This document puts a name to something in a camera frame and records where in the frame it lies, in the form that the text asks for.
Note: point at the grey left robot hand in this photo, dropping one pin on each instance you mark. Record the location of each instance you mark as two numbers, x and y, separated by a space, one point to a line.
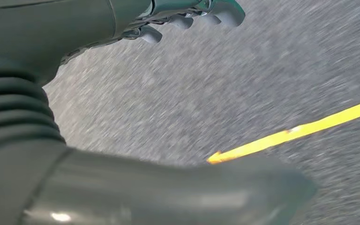
43 24

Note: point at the yellow floor tape strip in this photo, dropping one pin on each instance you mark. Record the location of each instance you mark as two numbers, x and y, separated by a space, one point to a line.
291 130

